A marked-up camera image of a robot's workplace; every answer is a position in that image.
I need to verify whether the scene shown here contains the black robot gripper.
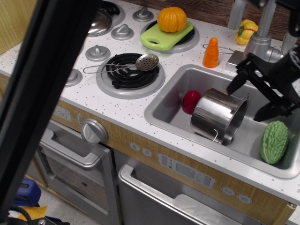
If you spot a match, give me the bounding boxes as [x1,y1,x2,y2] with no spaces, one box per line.
[226,48,300,122]

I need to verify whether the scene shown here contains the grey toy sink basin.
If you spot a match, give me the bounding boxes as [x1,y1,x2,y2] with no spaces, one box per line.
[144,64,300,179]

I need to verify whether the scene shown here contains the stainless steel pot lid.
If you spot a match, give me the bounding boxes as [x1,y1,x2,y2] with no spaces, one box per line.
[87,9,112,37]

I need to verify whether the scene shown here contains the silver toy faucet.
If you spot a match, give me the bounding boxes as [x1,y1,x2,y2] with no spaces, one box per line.
[225,0,300,72]

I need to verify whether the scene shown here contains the green toy bitter gourd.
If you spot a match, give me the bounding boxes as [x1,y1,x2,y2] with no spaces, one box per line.
[260,120,289,165]

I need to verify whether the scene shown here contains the orange toy carrot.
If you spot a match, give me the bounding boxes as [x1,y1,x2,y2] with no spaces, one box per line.
[202,37,219,68]

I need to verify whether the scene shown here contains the red toy pepper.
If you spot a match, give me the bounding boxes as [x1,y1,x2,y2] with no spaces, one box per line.
[182,90,201,114]

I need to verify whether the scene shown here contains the yellow toy bell pepper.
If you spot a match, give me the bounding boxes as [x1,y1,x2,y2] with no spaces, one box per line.
[235,19,258,45]

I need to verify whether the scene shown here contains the black back right burner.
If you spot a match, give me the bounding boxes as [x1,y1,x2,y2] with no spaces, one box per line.
[140,21,200,54]

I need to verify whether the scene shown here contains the metal slotted spoon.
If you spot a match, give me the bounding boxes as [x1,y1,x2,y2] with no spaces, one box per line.
[83,53,159,74]

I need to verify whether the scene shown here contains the orange toy pumpkin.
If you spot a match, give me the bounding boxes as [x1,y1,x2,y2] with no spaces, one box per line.
[157,7,187,33]

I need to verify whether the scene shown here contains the green toy cutting board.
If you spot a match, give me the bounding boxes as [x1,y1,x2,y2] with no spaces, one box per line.
[140,22,194,51]

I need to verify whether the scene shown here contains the black front stove burner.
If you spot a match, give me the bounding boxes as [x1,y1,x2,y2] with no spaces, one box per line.
[96,53,165,99]

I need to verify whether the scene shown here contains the grey stovetop knob back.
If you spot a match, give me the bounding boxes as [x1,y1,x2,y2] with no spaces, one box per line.
[132,7,154,22]

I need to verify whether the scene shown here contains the grey stovetop knob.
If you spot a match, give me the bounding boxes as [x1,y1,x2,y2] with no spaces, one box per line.
[85,45,111,62]
[111,24,134,41]
[65,68,83,87]
[132,7,154,22]

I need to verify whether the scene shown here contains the grey stovetop knob upper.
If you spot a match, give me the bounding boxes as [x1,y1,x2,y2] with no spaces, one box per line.
[111,24,134,41]

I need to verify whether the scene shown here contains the grey toy dishwasher door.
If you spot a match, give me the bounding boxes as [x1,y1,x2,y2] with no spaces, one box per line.
[118,164,260,225]

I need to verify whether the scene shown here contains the grey stovetop knob middle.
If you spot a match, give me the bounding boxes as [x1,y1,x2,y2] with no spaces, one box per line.
[85,45,111,62]

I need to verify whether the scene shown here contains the silver oven dial right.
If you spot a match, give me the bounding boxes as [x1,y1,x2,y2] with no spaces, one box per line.
[81,118,108,144]

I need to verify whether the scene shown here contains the black back left burner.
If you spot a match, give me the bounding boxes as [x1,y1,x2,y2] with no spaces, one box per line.
[98,0,125,27]

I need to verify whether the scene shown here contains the grey stovetop knob front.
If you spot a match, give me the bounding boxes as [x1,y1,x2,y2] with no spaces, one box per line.
[65,68,83,87]

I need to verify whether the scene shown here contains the grey toy oven door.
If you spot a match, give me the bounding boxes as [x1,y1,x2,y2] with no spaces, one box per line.
[35,120,122,225]

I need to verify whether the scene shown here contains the blue clamp tool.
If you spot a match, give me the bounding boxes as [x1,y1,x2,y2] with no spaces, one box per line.
[13,178,42,206]

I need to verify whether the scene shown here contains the black camera frame bar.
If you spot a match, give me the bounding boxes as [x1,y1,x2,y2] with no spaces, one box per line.
[0,0,100,225]

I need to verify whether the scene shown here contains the black cable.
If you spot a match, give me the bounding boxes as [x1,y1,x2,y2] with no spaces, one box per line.
[8,205,32,225]

